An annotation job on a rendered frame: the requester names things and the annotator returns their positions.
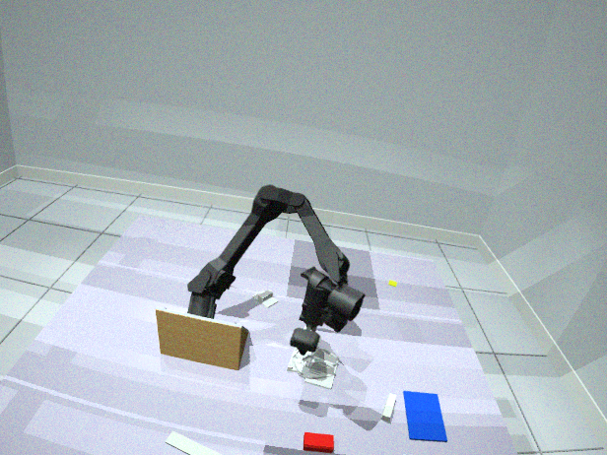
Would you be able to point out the red block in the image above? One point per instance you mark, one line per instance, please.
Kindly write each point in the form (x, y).
(318, 442)

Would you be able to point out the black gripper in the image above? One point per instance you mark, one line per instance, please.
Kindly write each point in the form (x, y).
(303, 339)

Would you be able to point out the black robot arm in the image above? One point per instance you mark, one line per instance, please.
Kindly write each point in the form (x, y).
(344, 302)

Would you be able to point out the blue flat plate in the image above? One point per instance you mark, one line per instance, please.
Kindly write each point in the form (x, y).
(424, 416)

